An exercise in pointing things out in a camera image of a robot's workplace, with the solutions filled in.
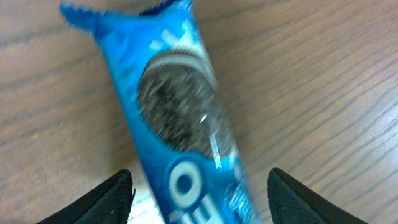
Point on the blue Oreo cookie pack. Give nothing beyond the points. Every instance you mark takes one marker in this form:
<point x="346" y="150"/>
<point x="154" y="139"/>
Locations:
<point x="170" y="97"/>

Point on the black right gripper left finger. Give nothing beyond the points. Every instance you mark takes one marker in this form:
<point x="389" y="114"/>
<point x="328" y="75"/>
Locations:
<point x="108" y="203"/>

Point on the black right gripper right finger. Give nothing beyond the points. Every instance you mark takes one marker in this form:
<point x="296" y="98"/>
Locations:
<point x="292" y="202"/>

